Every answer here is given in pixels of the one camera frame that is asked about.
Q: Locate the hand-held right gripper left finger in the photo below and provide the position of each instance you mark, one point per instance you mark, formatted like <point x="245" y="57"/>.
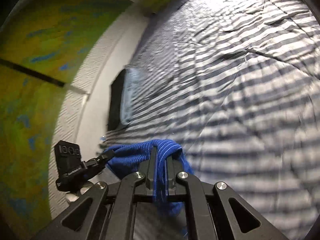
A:
<point x="140" y="187"/>

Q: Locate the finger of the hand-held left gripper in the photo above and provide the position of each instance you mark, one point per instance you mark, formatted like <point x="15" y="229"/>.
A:
<point x="100" y="160"/>

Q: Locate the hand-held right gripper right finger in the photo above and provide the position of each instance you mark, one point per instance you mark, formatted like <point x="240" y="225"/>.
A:
<point x="190" y="192"/>

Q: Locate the blue striped garment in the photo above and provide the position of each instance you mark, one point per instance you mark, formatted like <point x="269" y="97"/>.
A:
<point x="135" y="155"/>

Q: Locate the folded light blue cloth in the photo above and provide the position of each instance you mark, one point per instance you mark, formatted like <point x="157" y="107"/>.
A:
<point x="128" y="97"/>

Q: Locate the striped quilted blanket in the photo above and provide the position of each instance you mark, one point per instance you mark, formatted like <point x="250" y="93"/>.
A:
<point x="225" y="92"/>

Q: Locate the green wall map poster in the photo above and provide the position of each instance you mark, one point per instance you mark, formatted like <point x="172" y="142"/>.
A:
<point x="37" y="55"/>

